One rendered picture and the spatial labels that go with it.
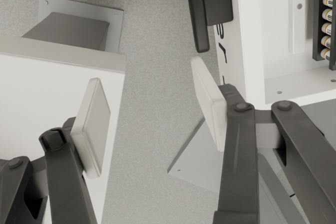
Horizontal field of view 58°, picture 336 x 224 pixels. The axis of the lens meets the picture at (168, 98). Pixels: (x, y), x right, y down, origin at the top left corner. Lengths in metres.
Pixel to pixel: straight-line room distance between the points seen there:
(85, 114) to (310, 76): 0.29
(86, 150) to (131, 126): 1.22
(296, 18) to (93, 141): 0.27
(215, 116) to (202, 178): 1.40
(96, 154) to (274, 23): 0.27
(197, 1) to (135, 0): 0.92
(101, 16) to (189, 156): 0.74
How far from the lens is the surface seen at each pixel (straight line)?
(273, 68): 0.39
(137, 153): 1.46
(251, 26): 0.27
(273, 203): 1.24
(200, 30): 0.27
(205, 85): 0.17
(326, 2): 0.35
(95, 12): 1.18
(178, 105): 1.33
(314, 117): 0.99
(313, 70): 0.42
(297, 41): 0.38
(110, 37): 1.20
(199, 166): 1.49
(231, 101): 0.16
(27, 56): 0.38
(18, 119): 0.41
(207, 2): 0.27
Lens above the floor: 1.17
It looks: 63 degrees down
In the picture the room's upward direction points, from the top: 167 degrees clockwise
